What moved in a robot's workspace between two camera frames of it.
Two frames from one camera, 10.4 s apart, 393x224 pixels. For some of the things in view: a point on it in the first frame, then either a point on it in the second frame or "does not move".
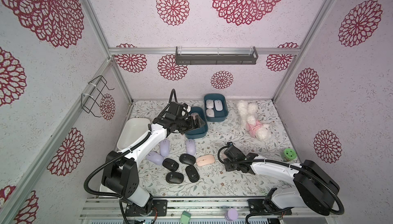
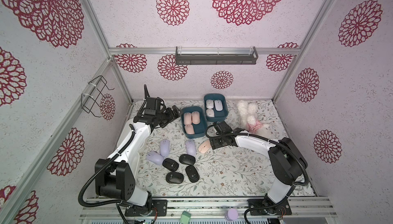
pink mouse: x=204 y=160 -> x=204 y=147
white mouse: x=210 y=112 does not move
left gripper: x=192 y=125 -> x=171 y=116
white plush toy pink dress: x=255 y=127 does not move
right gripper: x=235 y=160 -> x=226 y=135
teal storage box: x=201 y=131 does not move
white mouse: x=210 y=104 does not move
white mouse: x=218 y=105 does not move
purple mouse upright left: x=165 y=147 does not move
